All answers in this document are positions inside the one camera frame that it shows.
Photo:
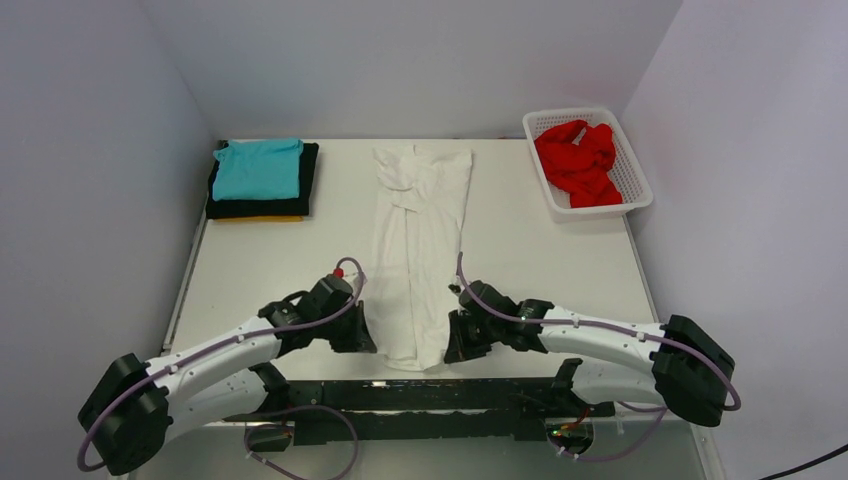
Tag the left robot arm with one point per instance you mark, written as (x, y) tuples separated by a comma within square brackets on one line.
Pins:
[(138, 406)]

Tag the red t shirt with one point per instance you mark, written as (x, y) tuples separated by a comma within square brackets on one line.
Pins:
[(577, 158)]

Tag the folded teal t shirt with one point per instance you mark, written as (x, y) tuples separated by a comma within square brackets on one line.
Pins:
[(258, 170)]

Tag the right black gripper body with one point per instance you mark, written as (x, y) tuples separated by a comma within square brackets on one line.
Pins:
[(483, 334)]

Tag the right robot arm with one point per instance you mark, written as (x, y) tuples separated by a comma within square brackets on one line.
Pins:
[(674, 365)]

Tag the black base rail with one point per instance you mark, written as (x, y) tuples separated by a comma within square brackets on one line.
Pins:
[(519, 408)]

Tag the white t shirt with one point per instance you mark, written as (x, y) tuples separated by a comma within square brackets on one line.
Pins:
[(419, 217)]

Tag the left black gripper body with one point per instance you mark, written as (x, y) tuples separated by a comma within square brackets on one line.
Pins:
[(336, 330)]

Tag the folded yellow t shirt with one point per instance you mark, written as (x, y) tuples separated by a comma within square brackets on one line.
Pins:
[(259, 219)]

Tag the white plastic basket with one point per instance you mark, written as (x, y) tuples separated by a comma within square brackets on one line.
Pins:
[(626, 173)]

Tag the folded black t shirt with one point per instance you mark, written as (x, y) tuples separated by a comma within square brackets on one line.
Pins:
[(296, 207)]

